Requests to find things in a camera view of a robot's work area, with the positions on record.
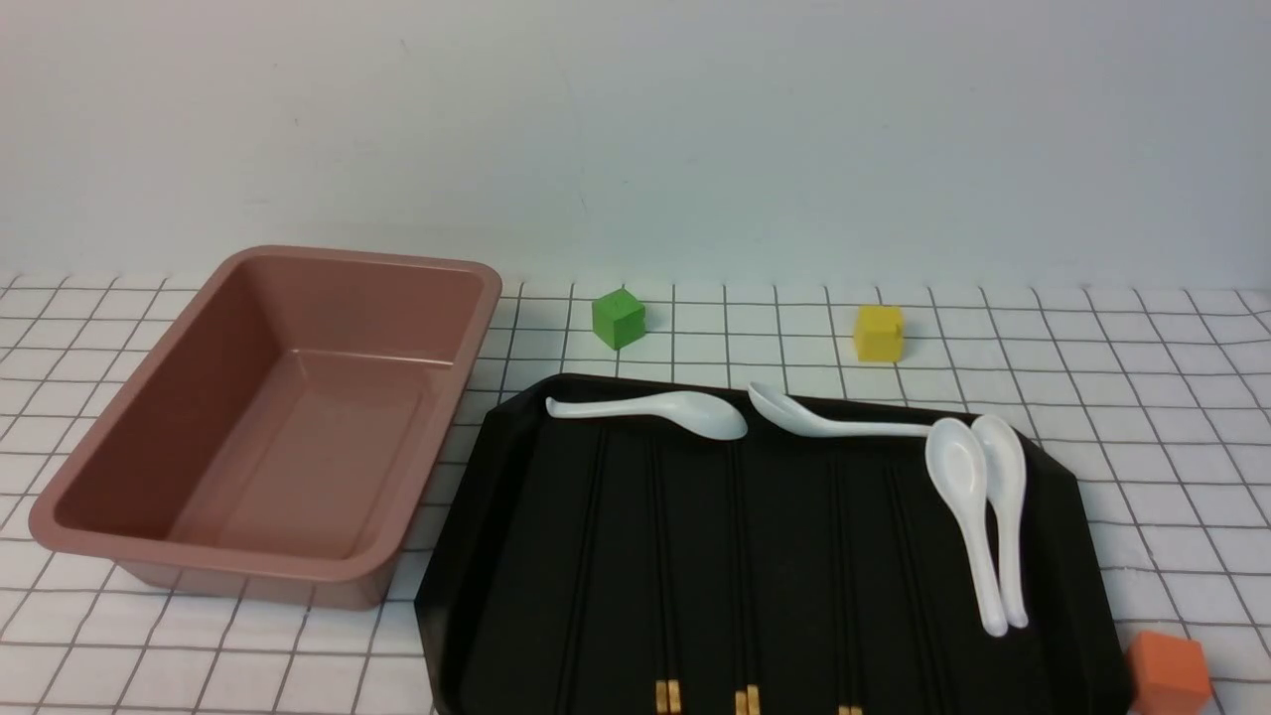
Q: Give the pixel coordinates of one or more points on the black chopstick rightmost plain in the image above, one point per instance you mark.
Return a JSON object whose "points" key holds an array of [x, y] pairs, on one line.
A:
{"points": [[933, 691]]}

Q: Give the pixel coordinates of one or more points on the black gold-band chopstick pair right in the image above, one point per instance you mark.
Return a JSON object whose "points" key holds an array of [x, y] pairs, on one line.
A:
{"points": [[852, 703]]}

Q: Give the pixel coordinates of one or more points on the white spoon outer upright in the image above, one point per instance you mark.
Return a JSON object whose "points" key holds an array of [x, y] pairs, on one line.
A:
{"points": [[1007, 483]]}

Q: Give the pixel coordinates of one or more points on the black gold-band chopstick pair left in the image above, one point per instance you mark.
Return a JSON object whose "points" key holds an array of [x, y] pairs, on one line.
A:
{"points": [[668, 686]]}

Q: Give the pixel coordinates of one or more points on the black serving tray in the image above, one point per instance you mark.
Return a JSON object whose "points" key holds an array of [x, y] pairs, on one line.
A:
{"points": [[494, 601]]}

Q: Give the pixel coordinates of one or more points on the orange cube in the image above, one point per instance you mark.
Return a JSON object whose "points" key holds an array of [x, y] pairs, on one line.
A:
{"points": [[1170, 674]]}

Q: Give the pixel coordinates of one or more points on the black chopstick plain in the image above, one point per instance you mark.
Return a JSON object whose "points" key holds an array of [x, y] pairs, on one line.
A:
{"points": [[565, 685], [933, 691]]}

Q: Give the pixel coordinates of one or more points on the yellow cube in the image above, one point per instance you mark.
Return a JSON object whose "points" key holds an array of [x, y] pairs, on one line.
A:
{"points": [[878, 334]]}

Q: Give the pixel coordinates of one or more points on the black chopstick leftmost plain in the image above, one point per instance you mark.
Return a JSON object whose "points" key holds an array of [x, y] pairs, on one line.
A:
{"points": [[565, 685]]}

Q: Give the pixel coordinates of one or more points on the white grid tablecloth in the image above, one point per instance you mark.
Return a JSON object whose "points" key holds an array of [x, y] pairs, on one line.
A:
{"points": [[1157, 400]]}

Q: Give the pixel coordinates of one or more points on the black gold-band chopstick pair middle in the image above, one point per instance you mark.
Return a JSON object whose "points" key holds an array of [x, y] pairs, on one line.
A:
{"points": [[747, 696]]}

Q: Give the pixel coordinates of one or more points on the pink rectangular baking pan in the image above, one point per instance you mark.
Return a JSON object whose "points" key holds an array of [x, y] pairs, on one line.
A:
{"points": [[275, 442]]}

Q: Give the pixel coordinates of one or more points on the white spoon lying sideways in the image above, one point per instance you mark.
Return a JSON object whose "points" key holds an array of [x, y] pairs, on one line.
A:
{"points": [[792, 416]]}

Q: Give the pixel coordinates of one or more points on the white spoon far left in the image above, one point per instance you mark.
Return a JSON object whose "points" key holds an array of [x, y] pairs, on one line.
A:
{"points": [[698, 412]]}

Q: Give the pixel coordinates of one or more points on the white spoon inner upright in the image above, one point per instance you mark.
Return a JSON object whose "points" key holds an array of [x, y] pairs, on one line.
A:
{"points": [[956, 466]]}

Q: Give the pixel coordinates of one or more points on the white spoon upright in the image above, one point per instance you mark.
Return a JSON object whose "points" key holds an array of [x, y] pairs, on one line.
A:
{"points": [[1007, 483], [956, 466]]}

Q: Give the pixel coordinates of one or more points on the green cube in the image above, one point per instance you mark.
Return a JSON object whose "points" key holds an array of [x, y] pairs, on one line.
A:
{"points": [[618, 319]]}

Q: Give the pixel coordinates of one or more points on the black gold-band chopstick pair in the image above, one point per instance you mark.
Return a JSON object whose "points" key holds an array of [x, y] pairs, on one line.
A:
{"points": [[852, 703], [668, 686], [747, 696]]}

